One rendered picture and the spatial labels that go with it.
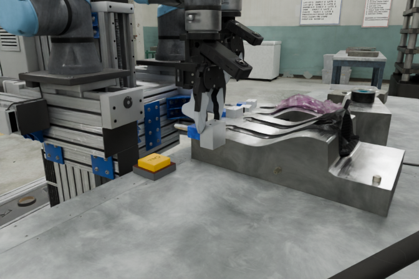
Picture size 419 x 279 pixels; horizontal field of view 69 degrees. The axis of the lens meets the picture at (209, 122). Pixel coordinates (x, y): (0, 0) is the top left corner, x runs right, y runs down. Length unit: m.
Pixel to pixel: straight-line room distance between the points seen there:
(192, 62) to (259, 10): 7.85
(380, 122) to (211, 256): 0.74
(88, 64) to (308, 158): 0.64
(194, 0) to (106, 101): 0.36
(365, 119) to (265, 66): 6.55
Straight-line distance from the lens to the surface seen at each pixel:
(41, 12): 0.85
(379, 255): 0.50
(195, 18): 0.64
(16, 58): 1.42
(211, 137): 0.66
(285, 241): 0.59
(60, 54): 0.96
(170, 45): 1.31
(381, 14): 8.13
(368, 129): 1.11
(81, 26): 0.96
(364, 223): 0.69
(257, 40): 0.91
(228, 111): 0.98
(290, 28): 8.29
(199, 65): 0.65
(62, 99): 0.98
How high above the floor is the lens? 1.15
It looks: 16 degrees down
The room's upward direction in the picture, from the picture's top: straight up
